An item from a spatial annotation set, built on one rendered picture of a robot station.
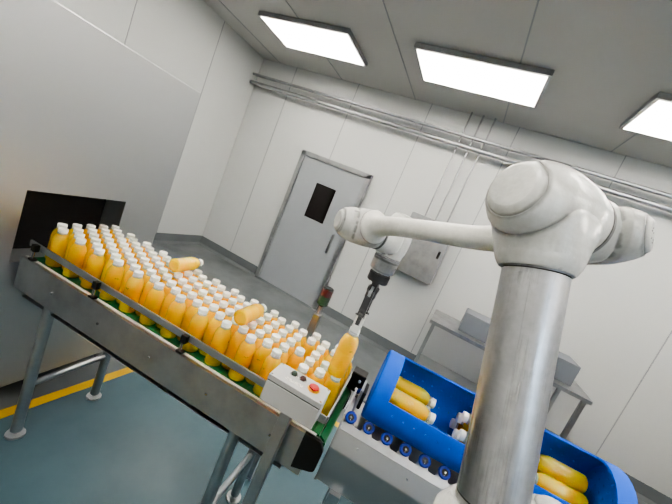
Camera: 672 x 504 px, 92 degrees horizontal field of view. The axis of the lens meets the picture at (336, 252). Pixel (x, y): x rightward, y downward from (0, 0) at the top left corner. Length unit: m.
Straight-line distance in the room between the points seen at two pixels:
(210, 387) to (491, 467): 1.09
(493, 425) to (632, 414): 4.65
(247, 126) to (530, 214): 5.80
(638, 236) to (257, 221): 5.29
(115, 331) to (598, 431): 4.91
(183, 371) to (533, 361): 1.26
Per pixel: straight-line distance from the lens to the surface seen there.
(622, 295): 4.88
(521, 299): 0.57
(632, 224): 0.73
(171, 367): 1.54
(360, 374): 1.62
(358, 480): 1.51
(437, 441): 1.36
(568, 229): 0.57
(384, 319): 4.80
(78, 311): 1.86
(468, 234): 0.87
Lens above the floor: 1.71
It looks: 9 degrees down
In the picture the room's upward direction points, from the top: 23 degrees clockwise
